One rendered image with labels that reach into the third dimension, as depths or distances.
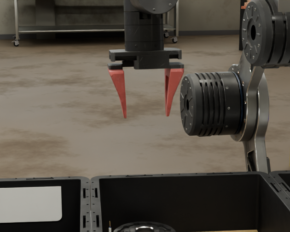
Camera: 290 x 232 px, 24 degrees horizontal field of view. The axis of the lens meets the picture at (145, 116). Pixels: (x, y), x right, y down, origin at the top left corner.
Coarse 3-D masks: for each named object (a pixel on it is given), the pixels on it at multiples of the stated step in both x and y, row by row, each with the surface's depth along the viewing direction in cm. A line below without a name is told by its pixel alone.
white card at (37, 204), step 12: (0, 192) 109; (12, 192) 109; (24, 192) 110; (36, 192) 110; (48, 192) 110; (60, 192) 110; (0, 204) 110; (12, 204) 110; (24, 204) 110; (36, 204) 110; (48, 204) 110; (60, 204) 111; (0, 216) 110; (12, 216) 110; (24, 216) 111; (36, 216) 111; (48, 216) 111; (60, 216) 111
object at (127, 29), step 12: (132, 12) 95; (132, 24) 96; (144, 24) 95; (156, 24) 96; (132, 36) 96; (144, 36) 95; (156, 36) 96; (132, 48) 96; (144, 48) 96; (156, 48) 96; (168, 48) 100; (120, 60) 96
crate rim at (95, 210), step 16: (96, 176) 111; (112, 176) 111; (128, 176) 112; (144, 176) 111; (160, 176) 111; (176, 176) 112; (192, 176) 112; (208, 176) 112; (224, 176) 112; (240, 176) 113; (256, 176) 113; (96, 192) 108; (272, 192) 105; (96, 208) 97; (288, 208) 97; (96, 224) 91
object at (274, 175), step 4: (272, 172) 113; (276, 172) 113; (280, 172) 113; (284, 172) 113; (288, 172) 113; (272, 176) 111; (276, 176) 111; (276, 180) 109; (280, 180) 109; (280, 184) 107; (284, 184) 107; (284, 188) 106; (288, 188) 106; (284, 192) 104; (288, 192) 104; (288, 196) 102
